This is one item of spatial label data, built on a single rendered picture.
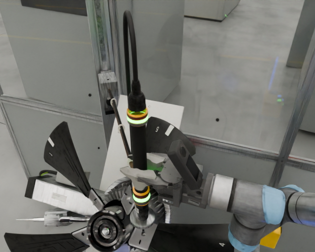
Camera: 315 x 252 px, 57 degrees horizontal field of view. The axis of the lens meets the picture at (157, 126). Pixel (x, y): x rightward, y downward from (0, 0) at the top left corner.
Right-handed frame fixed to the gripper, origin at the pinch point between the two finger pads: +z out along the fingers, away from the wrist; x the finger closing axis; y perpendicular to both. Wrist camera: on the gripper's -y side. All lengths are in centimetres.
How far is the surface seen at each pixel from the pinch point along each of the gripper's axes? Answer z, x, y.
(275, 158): -43, 70, 48
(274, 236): -42, 21, 41
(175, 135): -6.7, 17.2, 3.4
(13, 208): 135, 55, 148
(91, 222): 11.0, -4.6, 23.5
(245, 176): -32, 70, 66
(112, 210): 6.2, -0.7, 20.7
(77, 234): 16.5, -5.6, 31.0
